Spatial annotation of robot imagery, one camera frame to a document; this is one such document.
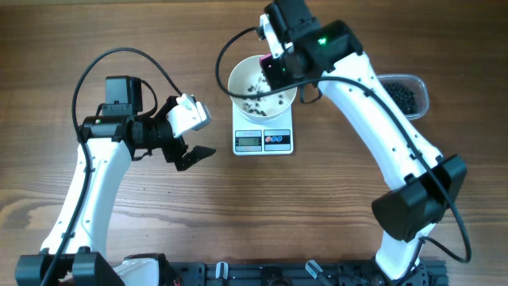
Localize pink scoop blue handle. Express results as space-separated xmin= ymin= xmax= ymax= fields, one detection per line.
xmin=260 ymin=55 xmax=272 ymax=68

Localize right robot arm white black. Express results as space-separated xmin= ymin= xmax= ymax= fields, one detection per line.
xmin=260 ymin=1 xmax=467 ymax=284

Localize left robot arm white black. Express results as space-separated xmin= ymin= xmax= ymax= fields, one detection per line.
xmin=15 ymin=75 xmax=215 ymax=285

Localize white bowl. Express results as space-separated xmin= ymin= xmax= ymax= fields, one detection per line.
xmin=228 ymin=55 xmax=297 ymax=122

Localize black beans in bowl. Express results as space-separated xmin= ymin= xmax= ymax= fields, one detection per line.
xmin=241 ymin=77 xmax=286 ymax=116

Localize white digital kitchen scale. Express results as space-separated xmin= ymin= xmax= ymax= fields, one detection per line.
xmin=232 ymin=106 xmax=294 ymax=156

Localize black beans in container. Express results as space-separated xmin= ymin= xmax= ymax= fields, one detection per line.
xmin=383 ymin=83 xmax=418 ymax=115

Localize clear plastic container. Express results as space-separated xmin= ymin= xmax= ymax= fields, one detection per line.
xmin=378 ymin=74 xmax=429 ymax=121

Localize black mounting rail base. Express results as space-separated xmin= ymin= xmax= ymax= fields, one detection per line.
xmin=114 ymin=249 xmax=449 ymax=286

